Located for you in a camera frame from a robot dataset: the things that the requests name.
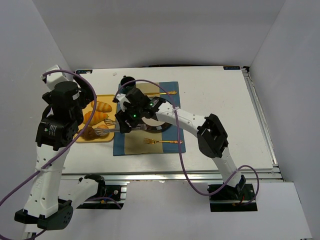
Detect right blue logo sticker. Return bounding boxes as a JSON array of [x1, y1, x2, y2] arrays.
[[223, 65, 241, 71]]

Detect gold fork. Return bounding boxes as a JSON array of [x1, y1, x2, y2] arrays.
[[143, 138, 183, 145]]

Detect yellow plastic tray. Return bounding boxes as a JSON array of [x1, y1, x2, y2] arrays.
[[76, 94, 117, 143]]

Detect blue logo sticker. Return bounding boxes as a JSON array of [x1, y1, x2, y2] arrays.
[[223, 65, 241, 71], [75, 69, 93, 75]]

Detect striped orange croissant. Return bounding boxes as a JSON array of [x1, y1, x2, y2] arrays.
[[83, 111, 109, 126]]

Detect metal tongs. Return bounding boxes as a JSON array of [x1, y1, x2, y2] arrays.
[[104, 119, 147, 134]]

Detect brown chocolate croissant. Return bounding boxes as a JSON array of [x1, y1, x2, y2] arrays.
[[81, 126, 99, 141]]

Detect blue beige placemat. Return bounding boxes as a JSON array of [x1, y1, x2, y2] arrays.
[[113, 81, 181, 156]]

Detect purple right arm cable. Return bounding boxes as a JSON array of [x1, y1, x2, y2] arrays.
[[114, 79, 260, 206]]

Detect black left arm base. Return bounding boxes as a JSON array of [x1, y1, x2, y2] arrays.
[[78, 185, 127, 210]]

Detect round bread bun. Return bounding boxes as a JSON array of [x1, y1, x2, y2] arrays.
[[94, 124, 109, 137]]

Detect left blue logo sticker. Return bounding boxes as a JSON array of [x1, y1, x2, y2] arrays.
[[75, 69, 93, 75]]

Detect striped bread roll far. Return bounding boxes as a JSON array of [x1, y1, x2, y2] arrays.
[[95, 101, 113, 113]]

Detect dark green mug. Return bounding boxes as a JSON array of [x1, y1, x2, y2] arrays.
[[120, 75, 136, 94]]

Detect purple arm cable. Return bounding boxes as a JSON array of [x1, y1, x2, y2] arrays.
[[0, 69, 98, 240], [114, 79, 260, 206]]

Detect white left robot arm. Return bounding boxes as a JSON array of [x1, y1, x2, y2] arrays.
[[14, 65, 106, 231]]

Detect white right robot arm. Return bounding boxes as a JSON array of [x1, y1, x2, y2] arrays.
[[113, 88, 246, 198]]

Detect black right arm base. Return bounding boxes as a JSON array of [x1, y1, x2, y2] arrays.
[[209, 183, 258, 213]]

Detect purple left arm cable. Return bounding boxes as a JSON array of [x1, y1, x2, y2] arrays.
[[0, 69, 98, 240]]

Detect dark rimmed ceramic plate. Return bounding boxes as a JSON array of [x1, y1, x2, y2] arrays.
[[139, 98, 176, 134]]

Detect gold knife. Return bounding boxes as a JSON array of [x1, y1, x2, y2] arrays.
[[145, 91, 177, 96]]

